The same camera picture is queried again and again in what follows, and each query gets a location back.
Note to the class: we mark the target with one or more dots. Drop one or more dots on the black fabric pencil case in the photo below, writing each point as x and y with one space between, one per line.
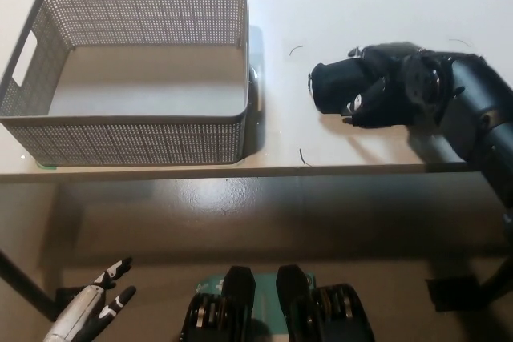
336 85

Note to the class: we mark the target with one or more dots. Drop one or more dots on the grey perforated plastic basket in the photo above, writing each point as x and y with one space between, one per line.
120 138

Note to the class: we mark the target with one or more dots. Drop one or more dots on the green tape piece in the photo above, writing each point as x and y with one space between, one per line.
46 165

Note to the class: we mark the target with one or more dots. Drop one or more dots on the black ribbed robot body block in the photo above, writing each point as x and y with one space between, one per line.
236 310
304 310

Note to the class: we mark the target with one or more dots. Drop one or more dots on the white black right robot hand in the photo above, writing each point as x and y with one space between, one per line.
388 77

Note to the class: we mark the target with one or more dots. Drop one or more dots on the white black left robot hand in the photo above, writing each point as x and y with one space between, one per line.
80 310

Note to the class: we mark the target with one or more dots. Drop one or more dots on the black table foot plate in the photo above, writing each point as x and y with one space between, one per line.
453 294
70 296

